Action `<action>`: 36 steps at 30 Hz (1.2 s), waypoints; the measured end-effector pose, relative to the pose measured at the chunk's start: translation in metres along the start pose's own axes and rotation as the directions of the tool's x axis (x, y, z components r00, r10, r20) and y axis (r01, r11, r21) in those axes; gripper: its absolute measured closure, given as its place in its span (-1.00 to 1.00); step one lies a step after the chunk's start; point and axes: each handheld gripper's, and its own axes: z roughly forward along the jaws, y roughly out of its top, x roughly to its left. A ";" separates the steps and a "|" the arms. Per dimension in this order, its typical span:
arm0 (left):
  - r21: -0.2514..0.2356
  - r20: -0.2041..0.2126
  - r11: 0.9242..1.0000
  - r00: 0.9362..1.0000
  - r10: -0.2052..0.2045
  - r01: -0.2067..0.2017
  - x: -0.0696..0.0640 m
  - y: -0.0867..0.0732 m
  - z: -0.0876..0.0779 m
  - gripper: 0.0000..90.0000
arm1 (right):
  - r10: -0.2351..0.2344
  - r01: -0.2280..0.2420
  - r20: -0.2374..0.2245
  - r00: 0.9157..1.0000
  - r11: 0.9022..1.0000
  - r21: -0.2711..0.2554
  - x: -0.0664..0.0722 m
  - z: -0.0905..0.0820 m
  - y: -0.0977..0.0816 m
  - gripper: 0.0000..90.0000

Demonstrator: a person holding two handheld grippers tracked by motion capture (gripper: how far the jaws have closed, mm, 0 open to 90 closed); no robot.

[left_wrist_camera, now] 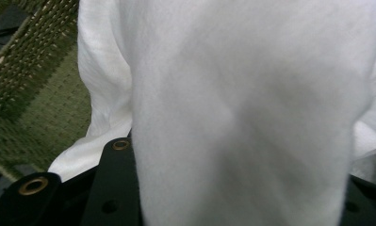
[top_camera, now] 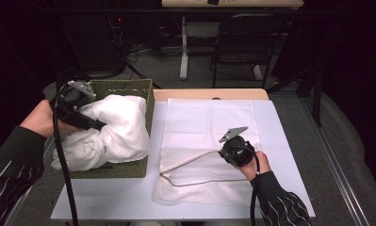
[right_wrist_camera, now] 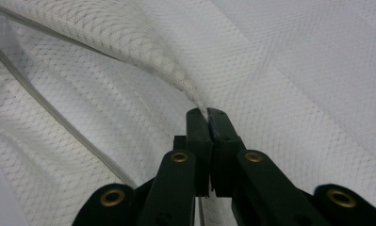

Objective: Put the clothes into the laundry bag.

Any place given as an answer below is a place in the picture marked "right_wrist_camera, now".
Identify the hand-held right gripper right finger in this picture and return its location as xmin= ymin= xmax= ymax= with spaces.
xmin=207 ymin=107 xmax=247 ymax=198

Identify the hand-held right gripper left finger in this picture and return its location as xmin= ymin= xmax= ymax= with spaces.
xmin=173 ymin=107 xmax=214 ymax=198

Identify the white mesh laundry bag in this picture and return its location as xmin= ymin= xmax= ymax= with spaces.
xmin=0 ymin=0 xmax=376 ymax=226

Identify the white table cover sheet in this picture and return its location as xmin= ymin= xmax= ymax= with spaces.
xmin=0 ymin=147 xmax=29 ymax=226

